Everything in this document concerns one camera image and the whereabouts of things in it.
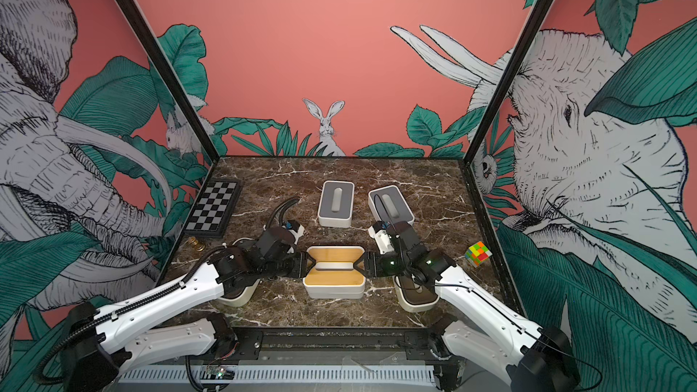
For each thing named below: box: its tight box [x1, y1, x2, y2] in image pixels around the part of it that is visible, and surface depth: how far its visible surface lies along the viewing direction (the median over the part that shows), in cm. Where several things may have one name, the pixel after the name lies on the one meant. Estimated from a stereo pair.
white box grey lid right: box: [367, 185, 416, 226], surface depth 103 cm
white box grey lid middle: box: [317, 180, 355, 228], surface depth 101 cm
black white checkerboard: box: [184, 178, 242, 238], surface depth 100 cm
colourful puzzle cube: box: [464, 241, 493, 268], surface depth 90 cm
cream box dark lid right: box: [392, 274, 440, 314], surface depth 78 cm
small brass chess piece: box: [187, 235, 206, 253], surface depth 93 cm
